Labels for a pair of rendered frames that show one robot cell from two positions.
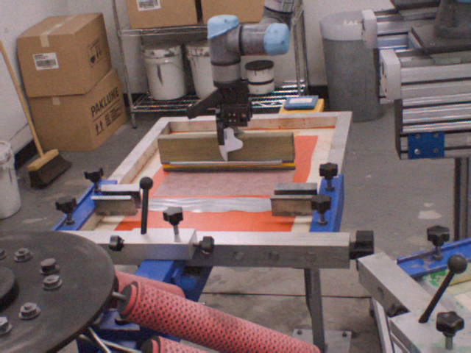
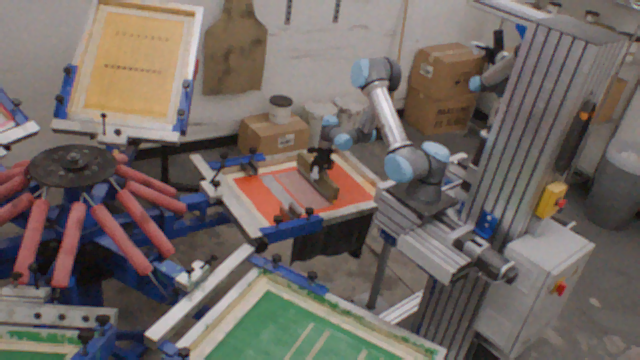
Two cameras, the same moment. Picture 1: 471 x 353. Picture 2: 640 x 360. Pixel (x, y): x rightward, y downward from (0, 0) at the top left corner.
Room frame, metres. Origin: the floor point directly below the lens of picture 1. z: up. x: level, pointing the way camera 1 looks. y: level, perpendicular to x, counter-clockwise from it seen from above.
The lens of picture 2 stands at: (-0.12, -1.45, 2.48)
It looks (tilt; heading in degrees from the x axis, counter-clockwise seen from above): 32 degrees down; 37
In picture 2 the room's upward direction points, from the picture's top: 10 degrees clockwise
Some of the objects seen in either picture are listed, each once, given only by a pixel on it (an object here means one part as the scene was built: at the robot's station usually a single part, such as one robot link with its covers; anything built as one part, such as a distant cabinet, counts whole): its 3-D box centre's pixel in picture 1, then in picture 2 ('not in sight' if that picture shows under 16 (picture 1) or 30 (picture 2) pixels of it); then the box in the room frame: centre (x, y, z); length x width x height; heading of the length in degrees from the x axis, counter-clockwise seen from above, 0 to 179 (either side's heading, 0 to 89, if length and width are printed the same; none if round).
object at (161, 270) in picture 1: (155, 279); (199, 201); (1.15, 0.16, 1.02); 0.17 x 0.06 x 0.05; 165
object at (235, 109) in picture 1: (232, 102); (324, 157); (1.75, -0.02, 1.14); 0.09 x 0.08 x 0.12; 75
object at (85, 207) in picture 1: (86, 217); (237, 165); (1.53, 0.35, 0.97); 0.30 x 0.05 x 0.07; 165
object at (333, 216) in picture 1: (327, 217); (292, 228); (1.39, -0.19, 0.97); 0.30 x 0.05 x 0.07; 165
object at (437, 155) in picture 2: not in sight; (431, 161); (1.71, -0.59, 1.42); 0.13 x 0.12 x 0.14; 163
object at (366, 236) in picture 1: (357, 251); (258, 243); (1.17, -0.21, 1.02); 0.07 x 0.06 x 0.07; 165
